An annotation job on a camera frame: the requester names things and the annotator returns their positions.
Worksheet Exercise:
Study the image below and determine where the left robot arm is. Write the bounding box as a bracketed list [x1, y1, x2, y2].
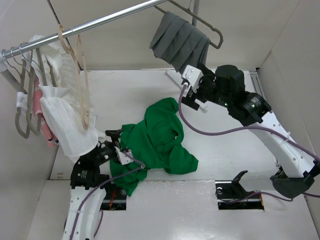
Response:
[62, 129, 127, 240]

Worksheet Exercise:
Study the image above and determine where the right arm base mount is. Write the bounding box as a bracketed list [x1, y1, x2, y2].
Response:
[215, 170, 265, 210]

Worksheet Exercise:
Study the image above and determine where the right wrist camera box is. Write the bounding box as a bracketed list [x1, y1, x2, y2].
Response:
[181, 65, 204, 88]

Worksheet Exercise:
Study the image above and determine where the aluminium rail on table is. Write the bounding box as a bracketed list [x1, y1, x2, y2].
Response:
[249, 70, 266, 98]

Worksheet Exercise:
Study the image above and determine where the green t shirt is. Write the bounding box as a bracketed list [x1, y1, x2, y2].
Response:
[110, 97, 199, 196]

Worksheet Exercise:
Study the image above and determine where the white rack upright pole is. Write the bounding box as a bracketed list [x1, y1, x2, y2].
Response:
[0, 62, 20, 92]

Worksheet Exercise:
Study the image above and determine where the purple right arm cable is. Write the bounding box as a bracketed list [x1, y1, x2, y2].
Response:
[177, 83, 320, 202]

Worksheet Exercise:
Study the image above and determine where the white garment on rack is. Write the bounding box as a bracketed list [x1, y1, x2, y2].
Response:
[32, 42, 105, 162]

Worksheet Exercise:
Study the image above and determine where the white rack base foot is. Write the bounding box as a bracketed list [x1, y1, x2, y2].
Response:
[165, 69, 183, 88]

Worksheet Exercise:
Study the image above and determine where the grey empty hanger inner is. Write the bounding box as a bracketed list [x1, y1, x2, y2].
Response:
[25, 51, 41, 136]

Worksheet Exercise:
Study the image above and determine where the pink patterned garment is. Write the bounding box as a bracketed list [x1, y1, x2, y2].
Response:
[33, 76, 59, 148]

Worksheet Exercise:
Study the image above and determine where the grey empty hanger outer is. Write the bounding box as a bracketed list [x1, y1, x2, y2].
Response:
[6, 50, 30, 139]

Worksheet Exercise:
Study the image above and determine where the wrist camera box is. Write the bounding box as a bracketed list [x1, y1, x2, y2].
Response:
[114, 146, 133, 166]
[181, 65, 204, 88]

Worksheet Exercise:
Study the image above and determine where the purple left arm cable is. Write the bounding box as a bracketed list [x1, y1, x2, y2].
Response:
[68, 149, 146, 240]

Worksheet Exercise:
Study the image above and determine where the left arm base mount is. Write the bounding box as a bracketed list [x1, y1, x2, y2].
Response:
[100, 182, 127, 211]

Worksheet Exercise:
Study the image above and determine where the grey empty hanger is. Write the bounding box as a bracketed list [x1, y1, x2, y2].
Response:
[25, 51, 41, 136]
[6, 50, 30, 139]

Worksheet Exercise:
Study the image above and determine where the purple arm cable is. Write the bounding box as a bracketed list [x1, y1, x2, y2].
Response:
[177, 83, 320, 202]
[68, 149, 146, 240]

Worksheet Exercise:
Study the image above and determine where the grey hanger with cloth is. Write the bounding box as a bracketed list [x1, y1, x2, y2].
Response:
[153, 0, 224, 49]

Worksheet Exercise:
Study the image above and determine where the grey pleated cloth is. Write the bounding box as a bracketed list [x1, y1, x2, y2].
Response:
[149, 11, 211, 73]

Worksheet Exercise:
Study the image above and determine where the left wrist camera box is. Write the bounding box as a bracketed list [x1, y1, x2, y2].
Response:
[114, 146, 133, 166]

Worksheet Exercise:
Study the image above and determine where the chrome clothes rail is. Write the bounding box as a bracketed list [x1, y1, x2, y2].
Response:
[0, 0, 166, 63]

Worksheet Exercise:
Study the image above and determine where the beige plastic hanger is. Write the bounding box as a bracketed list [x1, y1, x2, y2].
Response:
[57, 24, 90, 130]

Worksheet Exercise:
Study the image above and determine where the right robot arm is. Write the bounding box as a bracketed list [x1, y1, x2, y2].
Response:
[178, 63, 320, 199]

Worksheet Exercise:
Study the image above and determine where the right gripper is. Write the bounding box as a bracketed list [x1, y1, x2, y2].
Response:
[181, 62, 232, 110]

